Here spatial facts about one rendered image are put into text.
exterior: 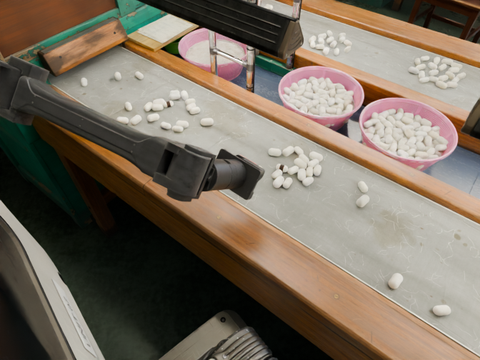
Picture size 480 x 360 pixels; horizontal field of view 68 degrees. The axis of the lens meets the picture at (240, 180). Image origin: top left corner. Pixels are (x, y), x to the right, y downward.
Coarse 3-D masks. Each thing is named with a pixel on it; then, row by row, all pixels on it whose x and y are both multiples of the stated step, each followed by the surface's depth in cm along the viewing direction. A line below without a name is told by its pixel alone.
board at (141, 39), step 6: (192, 24) 137; (138, 30) 134; (186, 30) 134; (132, 36) 131; (138, 36) 131; (144, 36) 131; (174, 36) 131; (180, 36) 133; (138, 42) 129; (144, 42) 128; (150, 42) 128; (156, 42) 128; (168, 42) 129; (150, 48) 126; (156, 48) 126
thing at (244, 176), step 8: (224, 152) 71; (224, 160) 65; (232, 160) 67; (240, 160) 69; (232, 168) 64; (240, 168) 67; (248, 168) 68; (256, 168) 68; (232, 176) 64; (240, 176) 66; (248, 176) 68; (256, 176) 67; (232, 184) 65; (240, 184) 68; (248, 184) 68; (240, 192) 69; (248, 192) 68
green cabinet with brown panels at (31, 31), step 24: (0, 0) 96; (24, 0) 101; (48, 0) 106; (72, 0) 112; (96, 0) 118; (120, 0) 123; (0, 24) 99; (24, 24) 104; (48, 24) 109; (72, 24) 115; (0, 48) 102; (24, 48) 107
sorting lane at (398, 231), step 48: (96, 96) 114; (144, 96) 114; (192, 96) 114; (192, 144) 100; (240, 144) 100; (288, 144) 100; (288, 192) 89; (336, 192) 89; (384, 192) 89; (336, 240) 80; (384, 240) 80; (432, 240) 80; (384, 288) 73; (432, 288) 73
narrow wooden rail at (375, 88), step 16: (304, 64) 126; (320, 64) 122; (336, 64) 121; (336, 80) 122; (368, 80) 115; (384, 80) 115; (368, 96) 118; (384, 96) 114; (400, 96) 111; (416, 96) 110; (448, 112) 105; (464, 112) 105; (464, 144) 107
